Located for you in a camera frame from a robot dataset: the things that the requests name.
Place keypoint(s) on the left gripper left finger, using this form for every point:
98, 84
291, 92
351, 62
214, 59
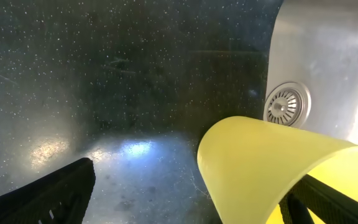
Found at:
48, 196

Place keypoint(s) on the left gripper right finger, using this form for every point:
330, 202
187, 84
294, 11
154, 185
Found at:
340, 205

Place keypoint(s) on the yellow cup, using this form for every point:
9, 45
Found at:
244, 161

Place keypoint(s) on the steel sink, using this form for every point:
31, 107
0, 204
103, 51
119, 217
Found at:
322, 46

